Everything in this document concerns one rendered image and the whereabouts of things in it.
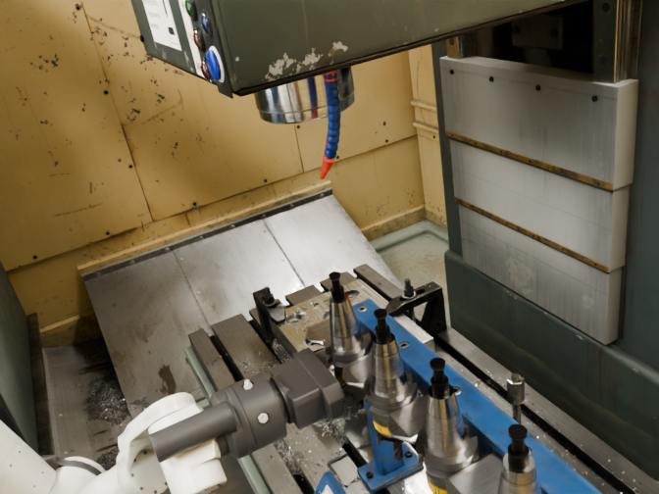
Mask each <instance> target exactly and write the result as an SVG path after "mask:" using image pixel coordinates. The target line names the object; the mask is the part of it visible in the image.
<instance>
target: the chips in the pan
mask: <svg viewBox="0 0 659 494"><path fill-rule="evenodd" d="M84 358H86V359H87V360H88V361H92V362H97V361H101V360H104V359H108V358H111V357H110V354H109V351H108V348H107V345H106V344H105V345H104V344H103V346H102V347H100V348H99V347H98V349H96V348H95V350H93V351H90V353H89V354H88V355H85V357H84ZM107 375H108V376H107ZM95 378H96V379H94V380H91V382H90V383H89V384H88V383H87V384H88V386H87V387H89V389H90V390H89V393H90V394H89V396H90V398H88V399H90V400H89V401H90V404H88V406H87V408H86V409H87V413H88V414H89V415H88V420H91V421H95V420H102V421H104V420H105V421H107V422H111V427H113V426H115V425H116V426H118V424H120V423H122V422H123V420H125V419H126V416H127V415H129V414H130V412H129V411H131V408H130V407H132V408H133V409H138V410H139V408H140V409H141V411H145V410H146V409H147V408H149V406H148V405H149V404H148V400H146V396H144V397H142V398H140V399H138V400H135V401H133V402H131V403H129V404H128V406H127V402H126V399H125V396H124V393H123V390H122V387H121V386H120V383H119V380H118V377H117V374H116V373H114V372H111V371H110V372H106V373H105V374H104V375H103V374H102V376H101V375H100V377H97V376H96V377H95ZM147 404H148V405H147ZM139 406H140V407H139ZM88 409H89V410H88ZM126 409H128V410H127V411H126ZM141 411H140V412H141ZM120 425H121V426H123V425H122V424H120ZM116 446H117V449H115V447H114V448H113V449H111V450H110V451H109V452H107V451H106V453H105V452H104V454H101V455H100V457H99V458H98V459H97V461H95V462H96V463H97V464H98V465H100V466H101V467H102V468H103V469H104V470H105V471H107V470H110V469H111V468H112V467H114V466H115V465H116V464H117V457H118V455H119V453H120V449H119V446H118V445H116Z"/></svg>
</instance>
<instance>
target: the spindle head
mask: <svg viewBox="0 0 659 494"><path fill-rule="evenodd" d="M130 1H131V5H132V8H133V11H134V14H135V17H136V21H137V24H138V28H139V31H140V34H141V35H139V37H140V41H141V42H143V45H144V48H145V51H146V53H148V54H150V56H152V57H154V58H156V59H158V60H161V61H163V62H165V63H167V64H169V65H172V66H174V67H176V68H178V69H180V70H183V71H185V72H187V73H189V74H193V75H195V76H197V77H199V78H201V79H204V80H206V78H205V77H203V76H201V75H199V74H197V70H196V67H195V63H194V59H193V55H192V52H191V48H190V44H189V40H188V36H187V32H186V29H185V25H184V21H183V17H182V13H181V10H180V6H179V2H178V0H169V3H170V6H171V10H172V14H173V18H174V21H175V25H176V29H177V35H178V39H179V43H180V46H181V50H178V49H176V48H173V47H170V46H167V45H164V44H162V43H159V42H156V41H154V37H153V34H152V30H151V27H150V24H149V21H148V18H147V14H146V11H145V7H144V4H143V0H130ZM210 1H211V6H212V10H213V14H214V18H215V22H216V26H217V31H218V35H219V38H220V42H221V46H222V50H223V55H224V59H225V63H226V67H227V71H228V79H229V83H230V87H231V91H232V93H233V94H235V95H238V96H240V97H242V96H246V95H249V94H253V93H256V92H260V91H264V90H267V89H271V88H274V87H278V86H282V85H285V84H289V83H292V82H295V81H298V80H302V79H306V78H309V77H313V76H316V75H320V74H326V73H330V72H333V71H337V70H341V69H344V68H348V67H351V66H355V65H359V64H362V63H366V62H369V61H372V60H376V59H379V58H383V57H386V56H390V55H393V54H397V53H401V52H404V51H408V50H411V49H415V48H419V47H422V46H426V45H429V44H433V43H436V42H439V41H443V40H446V39H450V38H454V37H457V36H461V35H464V34H468V33H472V32H475V31H479V30H482V29H486V28H489V27H493V26H497V25H503V24H506V23H510V22H513V21H516V20H520V19H523V18H527V17H531V16H534V15H538V14H541V13H545V12H549V11H552V10H556V9H559V8H563V7H567V6H570V5H574V4H577V3H581V2H583V1H587V0H210ZM206 81H207V80H206Z"/></svg>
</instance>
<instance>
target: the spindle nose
mask: <svg viewBox="0 0 659 494"><path fill-rule="evenodd" d="M336 72H337V82H338V87H337V89H338V91H339V95H338V97H339V100H340V103H339V105H340V113H341V112H343V111H345V110H346V109H348V108H349V107H350V106H351V105H352V104H353V103H354V101H355V96H354V90H355V87H354V80H353V74H352V68H351V67H348V68H344V69H341V70H337V71H336ZM324 83H325V82H324V78H323V75H322V74H320V75H316V76H313V77H309V78H306V79H302V80H298V81H295V82H292V83H289V84H285V85H282V86H278V87H274V88H271V89H267V90H264V91H260V92H256V93H253V94H254V98H255V103H256V107H257V109H258V110H259V115H260V118H261V119H262V120H263V121H265V122H267V123H270V124H300V123H306V122H311V121H316V120H320V119H324V118H327V117H328V116H329V115H328V106H327V97H326V95H327V94H326V90H325V85H324Z"/></svg>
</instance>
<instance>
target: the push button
mask: <svg viewBox="0 0 659 494"><path fill-rule="evenodd" d="M206 59H207V65H208V68H209V71H210V73H211V75H212V77H213V79H215V80H220V79H221V77H222V73H221V68H220V64H219V61H218V58H217V56H216V54H215V52H214V51H213V50H208V51H207V53H206Z"/></svg>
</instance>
